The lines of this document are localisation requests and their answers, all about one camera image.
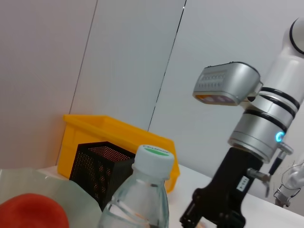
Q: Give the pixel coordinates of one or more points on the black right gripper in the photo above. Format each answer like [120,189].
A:
[228,190]

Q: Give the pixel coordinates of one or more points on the yellow plastic bin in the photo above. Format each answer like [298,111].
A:
[95,128]

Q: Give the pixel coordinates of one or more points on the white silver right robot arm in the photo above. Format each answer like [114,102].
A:
[273,107]

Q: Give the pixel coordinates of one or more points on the translucent green wavy fruit plate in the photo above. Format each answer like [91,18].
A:
[59,190]

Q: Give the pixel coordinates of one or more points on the black mesh pen holder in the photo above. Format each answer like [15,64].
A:
[95,171]

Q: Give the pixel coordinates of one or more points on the clear water bottle green label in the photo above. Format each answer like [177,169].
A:
[142,197]

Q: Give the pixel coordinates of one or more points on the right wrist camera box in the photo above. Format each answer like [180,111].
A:
[225,83]

